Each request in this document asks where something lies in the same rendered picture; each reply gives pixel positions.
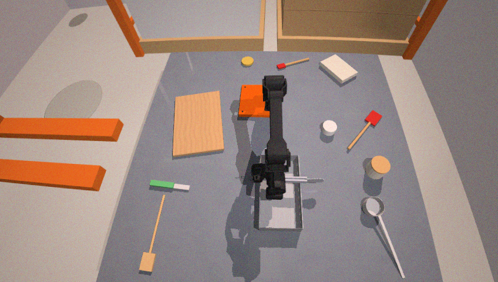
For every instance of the yellow round disc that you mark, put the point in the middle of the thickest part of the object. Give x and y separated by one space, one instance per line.
247 61

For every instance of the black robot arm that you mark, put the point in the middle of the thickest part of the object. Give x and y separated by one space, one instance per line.
274 90

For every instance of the grey long-handled ladle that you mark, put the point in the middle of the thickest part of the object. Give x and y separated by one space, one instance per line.
373 207

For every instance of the white short cylinder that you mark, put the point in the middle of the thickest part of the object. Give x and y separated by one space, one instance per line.
329 128

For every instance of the grey cylinder with orange top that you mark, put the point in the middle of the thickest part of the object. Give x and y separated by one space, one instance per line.
377 167

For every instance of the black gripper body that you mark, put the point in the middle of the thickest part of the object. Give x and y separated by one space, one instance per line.
273 196

